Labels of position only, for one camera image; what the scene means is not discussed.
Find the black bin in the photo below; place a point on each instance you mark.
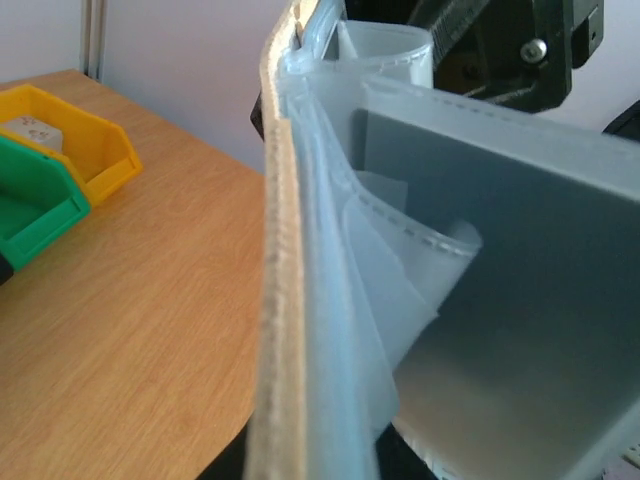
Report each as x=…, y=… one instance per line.
x=6, y=270

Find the green bin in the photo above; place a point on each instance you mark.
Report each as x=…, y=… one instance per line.
x=40, y=202

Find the dark grey credit card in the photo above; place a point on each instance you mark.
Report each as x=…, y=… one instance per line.
x=531, y=370

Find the beige card holder wallet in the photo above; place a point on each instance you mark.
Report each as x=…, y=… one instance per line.
x=351, y=280

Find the right yellow bin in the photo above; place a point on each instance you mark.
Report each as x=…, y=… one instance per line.
x=97, y=153

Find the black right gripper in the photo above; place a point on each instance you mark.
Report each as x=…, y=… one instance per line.
x=516, y=53

